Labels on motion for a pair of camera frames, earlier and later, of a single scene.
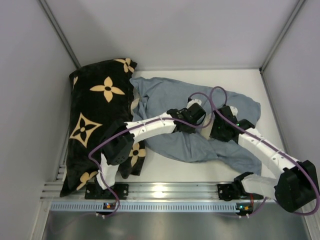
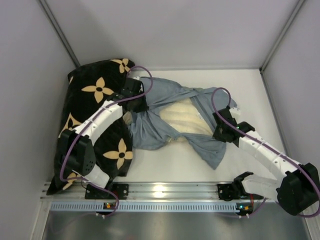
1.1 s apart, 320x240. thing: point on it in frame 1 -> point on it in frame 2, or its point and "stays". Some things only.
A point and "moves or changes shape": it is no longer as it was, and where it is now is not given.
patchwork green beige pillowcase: [137, 98] moves or changes shape
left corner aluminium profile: [47, 11] stays
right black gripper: [222, 116] stays
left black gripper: [198, 111] -> [136, 104]
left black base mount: [93, 191] stays
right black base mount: [225, 191] stays
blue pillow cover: [154, 96] moves or changes shape
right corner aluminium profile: [262, 68] stays
